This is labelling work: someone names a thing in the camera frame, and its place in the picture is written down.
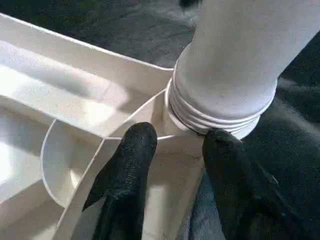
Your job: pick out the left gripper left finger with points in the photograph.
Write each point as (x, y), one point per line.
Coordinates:
(125, 180)

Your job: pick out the white plastic table leg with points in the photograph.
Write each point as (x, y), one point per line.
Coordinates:
(235, 60)

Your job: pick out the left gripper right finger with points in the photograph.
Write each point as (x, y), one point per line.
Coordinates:
(245, 190)

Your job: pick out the white plastic table top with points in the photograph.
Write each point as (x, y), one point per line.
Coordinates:
(65, 100)

